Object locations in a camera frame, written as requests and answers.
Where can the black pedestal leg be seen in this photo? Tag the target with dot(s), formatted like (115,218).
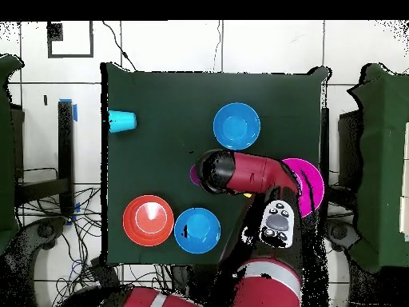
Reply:
(342,235)
(41,232)

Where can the blue tape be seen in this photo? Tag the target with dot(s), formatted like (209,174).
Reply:
(75,112)

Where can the large pink bowl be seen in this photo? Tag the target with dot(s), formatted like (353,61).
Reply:
(314,185)

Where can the green cloth covered table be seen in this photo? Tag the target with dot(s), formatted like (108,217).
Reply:
(6,144)
(383,160)

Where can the large orange bowl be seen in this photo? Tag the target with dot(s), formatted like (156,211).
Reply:
(148,220)

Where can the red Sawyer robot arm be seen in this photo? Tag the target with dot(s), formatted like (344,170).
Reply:
(255,174)

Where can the black power adapter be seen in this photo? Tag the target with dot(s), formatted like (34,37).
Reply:
(105,271)

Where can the black square frame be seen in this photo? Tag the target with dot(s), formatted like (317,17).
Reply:
(70,56)

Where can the black cabinet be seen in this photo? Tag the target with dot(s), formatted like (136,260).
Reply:
(350,147)

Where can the small crimson bowl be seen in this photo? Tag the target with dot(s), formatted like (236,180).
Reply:
(193,175)

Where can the dark green table cloth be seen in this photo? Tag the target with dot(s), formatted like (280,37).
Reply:
(159,160)

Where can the blue bowl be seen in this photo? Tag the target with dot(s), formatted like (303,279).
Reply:
(236,126)
(197,231)

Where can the white panel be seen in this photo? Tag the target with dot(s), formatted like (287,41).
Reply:
(405,217)

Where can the black stand post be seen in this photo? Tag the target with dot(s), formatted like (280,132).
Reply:
(324,134)

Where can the light blue cup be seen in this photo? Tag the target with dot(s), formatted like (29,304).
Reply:
(123,121)

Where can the black stand frame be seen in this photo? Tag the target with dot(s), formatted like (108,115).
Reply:
(65,160)

